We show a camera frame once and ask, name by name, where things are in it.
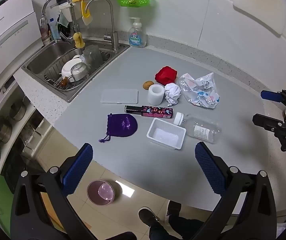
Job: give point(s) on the dark patterned carton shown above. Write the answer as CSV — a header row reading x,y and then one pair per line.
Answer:
x,y
150,111

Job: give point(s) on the clear plastic bottle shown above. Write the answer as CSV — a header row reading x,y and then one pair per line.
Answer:
x,y
200,128

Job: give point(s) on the white plastic tray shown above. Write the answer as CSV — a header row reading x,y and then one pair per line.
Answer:
x,y
165,133

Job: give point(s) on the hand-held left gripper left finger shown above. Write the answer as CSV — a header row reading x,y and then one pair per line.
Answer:
x,y
79,170

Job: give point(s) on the white paper ball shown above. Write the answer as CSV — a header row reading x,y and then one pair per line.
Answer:
x,y
172,93

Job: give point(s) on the hand soap pump bottle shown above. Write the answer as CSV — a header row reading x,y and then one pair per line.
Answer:
x,y
137,37

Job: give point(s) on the red cloth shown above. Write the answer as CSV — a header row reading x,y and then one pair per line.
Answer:
x,y
166,75

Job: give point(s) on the person's leg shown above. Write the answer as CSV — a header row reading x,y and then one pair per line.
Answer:
x,y
178,227

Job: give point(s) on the pink bottle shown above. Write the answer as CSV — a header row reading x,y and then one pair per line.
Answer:
x,y
45,36

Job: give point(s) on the person's black shoe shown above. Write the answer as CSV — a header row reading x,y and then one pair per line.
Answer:
x,y
146,216

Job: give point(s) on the blue white tube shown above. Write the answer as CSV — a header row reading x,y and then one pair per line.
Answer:
x,y
54,28

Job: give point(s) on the clear plastic container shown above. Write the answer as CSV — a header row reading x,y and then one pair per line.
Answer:
x,y
92,55

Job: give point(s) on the yellow brush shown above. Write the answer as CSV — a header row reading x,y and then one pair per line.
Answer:
x,y
86,17

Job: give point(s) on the white storage box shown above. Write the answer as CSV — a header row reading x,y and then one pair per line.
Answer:
x,y
38,137

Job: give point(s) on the white bowl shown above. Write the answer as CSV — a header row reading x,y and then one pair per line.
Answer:
x,y
66,68

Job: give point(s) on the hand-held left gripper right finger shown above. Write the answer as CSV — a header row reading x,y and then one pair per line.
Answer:
x,y
210,170

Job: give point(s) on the printed white plastic bag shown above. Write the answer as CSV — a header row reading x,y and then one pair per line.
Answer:
x,y
200,90

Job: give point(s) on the steel gooseneck faucet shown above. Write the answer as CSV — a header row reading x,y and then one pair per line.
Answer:
x,y
113,30

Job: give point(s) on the clear plastic box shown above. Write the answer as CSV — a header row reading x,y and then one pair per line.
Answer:
x,y
119,96

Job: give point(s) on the small brown potato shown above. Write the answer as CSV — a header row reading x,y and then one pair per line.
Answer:
x,y
148,85

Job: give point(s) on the glass cup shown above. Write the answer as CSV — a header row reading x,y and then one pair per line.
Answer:
x,y
79,71

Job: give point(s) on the stainless steel sink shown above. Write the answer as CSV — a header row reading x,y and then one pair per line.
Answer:
x,y
43,57

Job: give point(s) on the steel steamer pot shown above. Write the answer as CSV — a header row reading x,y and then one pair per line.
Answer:
x,y
3,133

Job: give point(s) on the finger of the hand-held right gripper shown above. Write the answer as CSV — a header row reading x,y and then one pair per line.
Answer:
x,y
265,121
270,95

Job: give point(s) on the orange floor mat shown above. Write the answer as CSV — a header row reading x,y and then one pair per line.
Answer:
x,y
48,205

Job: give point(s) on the yellow sponge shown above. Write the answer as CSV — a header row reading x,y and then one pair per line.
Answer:
x,y
78,40

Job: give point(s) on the white foam roll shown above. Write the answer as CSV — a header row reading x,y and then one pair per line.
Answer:
x,y
155,95

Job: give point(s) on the pink round bin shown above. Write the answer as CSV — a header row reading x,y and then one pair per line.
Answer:
x,y
100,192

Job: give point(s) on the white shelf unit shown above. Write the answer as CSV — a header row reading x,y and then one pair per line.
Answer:
x,y
37,115

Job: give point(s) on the white countertop dishwasher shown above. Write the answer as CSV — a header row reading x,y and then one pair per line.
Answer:
x,y
5,35

